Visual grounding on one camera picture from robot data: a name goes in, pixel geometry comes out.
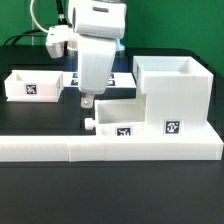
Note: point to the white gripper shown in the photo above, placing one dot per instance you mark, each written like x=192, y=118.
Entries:
x=98, y=26

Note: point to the white front drawer tray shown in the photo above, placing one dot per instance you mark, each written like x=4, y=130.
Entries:
x=120, y=117

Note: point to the white drawer tray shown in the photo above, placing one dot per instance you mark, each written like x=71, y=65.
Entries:
x=120, y=117
x=34, y=86

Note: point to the white drawer cabinet box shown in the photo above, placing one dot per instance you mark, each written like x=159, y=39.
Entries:
x=175, y=88

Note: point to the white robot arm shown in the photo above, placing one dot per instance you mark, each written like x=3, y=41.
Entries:
x=98, y=24

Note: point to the white rear drawer tray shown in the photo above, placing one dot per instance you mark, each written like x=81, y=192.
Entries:
x=34, y=86

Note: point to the white marker sheet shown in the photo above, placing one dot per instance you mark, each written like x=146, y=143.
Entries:
x=116, y=80

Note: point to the white L-shaped fence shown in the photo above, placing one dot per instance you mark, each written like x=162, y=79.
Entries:
x=202, y=144

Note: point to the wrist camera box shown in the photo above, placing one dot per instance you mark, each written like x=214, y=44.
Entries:
x=56, y=38

